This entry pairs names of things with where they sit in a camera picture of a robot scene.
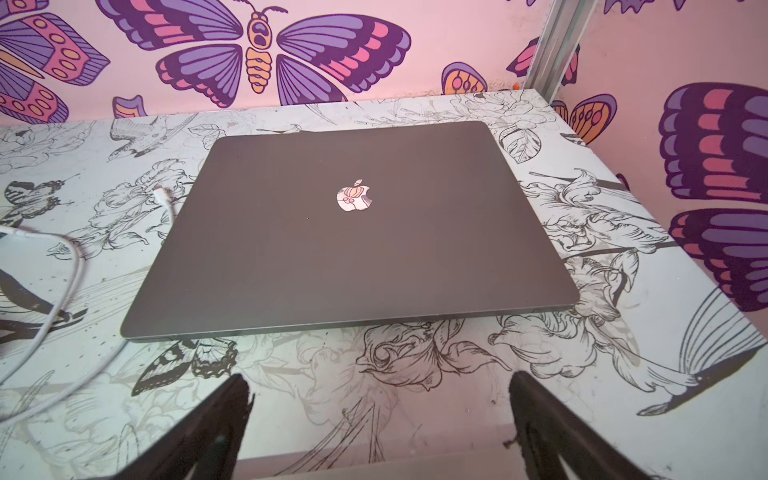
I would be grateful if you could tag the silver laptop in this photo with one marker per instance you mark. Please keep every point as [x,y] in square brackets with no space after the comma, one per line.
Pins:
[495,463]

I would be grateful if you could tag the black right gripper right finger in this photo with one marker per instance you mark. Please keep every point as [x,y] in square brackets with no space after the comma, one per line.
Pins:
[553,438]

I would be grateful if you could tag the dark grey laptop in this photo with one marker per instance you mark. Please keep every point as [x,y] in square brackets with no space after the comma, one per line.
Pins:
[346,228]

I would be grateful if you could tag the aluminium frame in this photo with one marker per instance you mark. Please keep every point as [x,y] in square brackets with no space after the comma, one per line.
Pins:
[566,23]

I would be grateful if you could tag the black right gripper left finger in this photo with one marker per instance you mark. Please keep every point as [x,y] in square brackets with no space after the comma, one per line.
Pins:
[205,443]

